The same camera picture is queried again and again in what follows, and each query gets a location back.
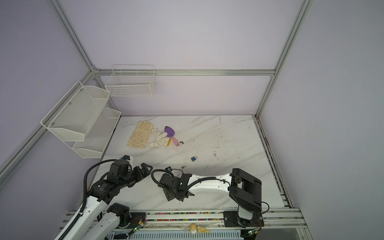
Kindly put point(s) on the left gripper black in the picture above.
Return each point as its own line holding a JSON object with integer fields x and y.
{"x": 139, "y": 175}

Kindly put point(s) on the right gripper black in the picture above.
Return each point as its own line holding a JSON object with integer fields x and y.
{"x": 168, "y": 195}

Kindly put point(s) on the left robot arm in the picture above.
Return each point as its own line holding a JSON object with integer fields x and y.
{"x": 100, "y": 194}

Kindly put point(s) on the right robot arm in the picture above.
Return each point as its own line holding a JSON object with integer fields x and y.
{"x": 244, "y": 189}

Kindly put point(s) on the beige leather glove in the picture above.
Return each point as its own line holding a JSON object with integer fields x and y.
{"x": 141, "y": 135}

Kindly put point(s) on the white knit glove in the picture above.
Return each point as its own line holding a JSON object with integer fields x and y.
{"x": 161, "y": 138}

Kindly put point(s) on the purple pink trowel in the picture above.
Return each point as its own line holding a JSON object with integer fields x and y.
{"x": 171, "y": 134}

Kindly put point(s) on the lower white mesh shelf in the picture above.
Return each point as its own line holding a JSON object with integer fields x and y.
{"x": 99, "y": 136}

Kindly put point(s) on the beige toy on rail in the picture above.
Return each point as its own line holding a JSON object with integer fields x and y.
{"x": 194, "y": 229}

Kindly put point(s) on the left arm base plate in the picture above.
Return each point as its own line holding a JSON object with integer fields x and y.
{"x": 131, "y": 220}

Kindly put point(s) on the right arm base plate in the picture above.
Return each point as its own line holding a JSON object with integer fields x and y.
{"x": 232, "y": 219}

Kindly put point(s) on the white wire basket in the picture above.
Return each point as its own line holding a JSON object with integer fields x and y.
{"x": 132, "y": 81}

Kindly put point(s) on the aluminium rail frame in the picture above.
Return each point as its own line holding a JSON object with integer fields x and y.
{"x": 109, "y": 219}

